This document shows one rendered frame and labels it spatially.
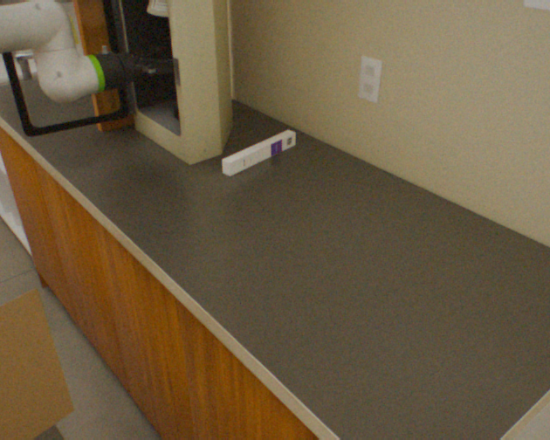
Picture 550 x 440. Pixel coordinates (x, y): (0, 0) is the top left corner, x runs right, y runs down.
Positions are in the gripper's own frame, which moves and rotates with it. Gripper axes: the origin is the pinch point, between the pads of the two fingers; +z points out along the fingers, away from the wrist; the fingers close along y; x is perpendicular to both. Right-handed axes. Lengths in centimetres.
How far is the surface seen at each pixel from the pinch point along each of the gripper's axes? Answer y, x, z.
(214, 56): -13.8, -2.8, 0.7
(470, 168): -73, 17, 34
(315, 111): -18.6, 18.8, 33.4
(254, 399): -78, 43, -36
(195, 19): -13.9, -12.6, -4.3
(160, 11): -2.9, -13.0, -7.8
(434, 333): -98, 26, -11
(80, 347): 38, 120, -38
